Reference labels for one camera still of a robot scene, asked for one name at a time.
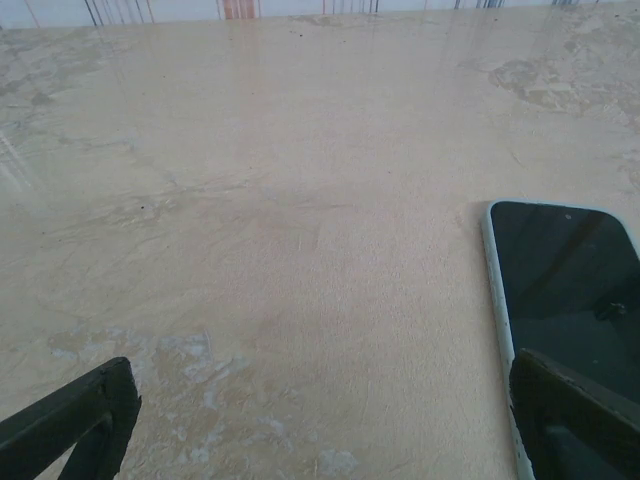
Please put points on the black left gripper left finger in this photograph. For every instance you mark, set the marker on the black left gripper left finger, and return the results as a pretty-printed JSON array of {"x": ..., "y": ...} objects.
[{"x": 60, "y": 425}]

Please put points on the light blue phone case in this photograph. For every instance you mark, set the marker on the light blue phone case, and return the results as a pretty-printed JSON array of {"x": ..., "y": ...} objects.
[{"x": 500, "y": 310}]

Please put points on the phone with green edge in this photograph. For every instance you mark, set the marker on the phone with green edge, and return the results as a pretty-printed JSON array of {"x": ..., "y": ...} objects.
[{"x": 565, "y": 270}]

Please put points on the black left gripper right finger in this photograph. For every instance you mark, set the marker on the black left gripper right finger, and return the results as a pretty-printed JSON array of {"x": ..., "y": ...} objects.
[{"x": 575, "y": 430}]

